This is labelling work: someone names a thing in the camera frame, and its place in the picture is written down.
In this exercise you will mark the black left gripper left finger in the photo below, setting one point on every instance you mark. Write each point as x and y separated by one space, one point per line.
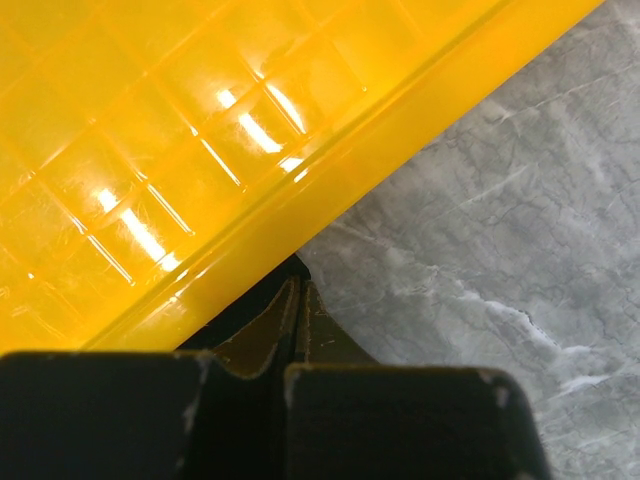
205 413

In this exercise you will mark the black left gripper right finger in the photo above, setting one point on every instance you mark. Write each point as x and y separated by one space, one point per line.
350 417

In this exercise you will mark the yellow plastic tray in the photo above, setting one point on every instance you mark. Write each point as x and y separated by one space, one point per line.
158 158

